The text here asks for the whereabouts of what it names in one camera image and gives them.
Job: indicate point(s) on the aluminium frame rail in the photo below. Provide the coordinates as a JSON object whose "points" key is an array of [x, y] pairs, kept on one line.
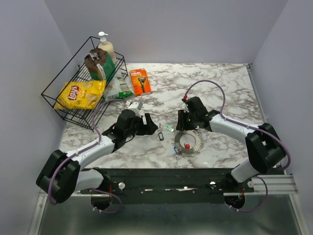
{"points": [[276, 184]]}

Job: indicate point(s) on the black wire rack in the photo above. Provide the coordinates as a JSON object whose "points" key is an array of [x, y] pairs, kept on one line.
{"points": [[75, 70]]}

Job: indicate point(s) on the round metal keyring disc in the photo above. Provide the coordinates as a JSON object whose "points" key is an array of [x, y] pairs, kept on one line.
{"points": [[188, 137]]}

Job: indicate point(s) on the orange Gillette razor box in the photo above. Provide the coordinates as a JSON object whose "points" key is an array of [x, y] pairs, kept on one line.
{"points": [[140, 82]]}

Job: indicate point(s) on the brown and green bag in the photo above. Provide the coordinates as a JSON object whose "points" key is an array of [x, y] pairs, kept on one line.
{"points": [[99, 64]]}

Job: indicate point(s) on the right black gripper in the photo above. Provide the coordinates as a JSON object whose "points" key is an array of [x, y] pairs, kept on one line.
{"points": [[181, 124]]}

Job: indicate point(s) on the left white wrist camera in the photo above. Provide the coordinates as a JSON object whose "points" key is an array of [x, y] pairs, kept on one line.
{"points": [[137, 104]]}

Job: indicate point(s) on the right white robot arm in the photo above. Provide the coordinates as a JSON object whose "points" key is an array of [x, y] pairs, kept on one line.
{"points": [[263, 145]]}

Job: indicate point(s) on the white and green packet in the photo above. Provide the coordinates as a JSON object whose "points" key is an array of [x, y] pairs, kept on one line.
{"points": [[117, 88]]}

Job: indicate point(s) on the key with green tag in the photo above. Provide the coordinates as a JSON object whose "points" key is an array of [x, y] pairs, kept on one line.
{"points": [[170, 128]]}

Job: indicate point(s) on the yellow Lays chips bag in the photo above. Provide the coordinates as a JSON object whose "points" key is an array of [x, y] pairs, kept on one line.
{"points": [[80, 95]]}

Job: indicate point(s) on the key with black tag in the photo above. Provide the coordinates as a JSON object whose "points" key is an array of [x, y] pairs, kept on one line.
{"points": [[160, 134]]}

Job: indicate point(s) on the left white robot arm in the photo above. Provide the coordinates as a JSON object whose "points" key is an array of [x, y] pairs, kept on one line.
{"points": [[60, 174]]}

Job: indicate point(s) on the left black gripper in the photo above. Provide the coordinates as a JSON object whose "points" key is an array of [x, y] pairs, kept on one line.
{"points": [[147, 129]]}

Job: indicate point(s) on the cream pump lotion bottle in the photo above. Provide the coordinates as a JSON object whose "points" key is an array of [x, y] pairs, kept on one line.
{"points": [[107, 46]]}

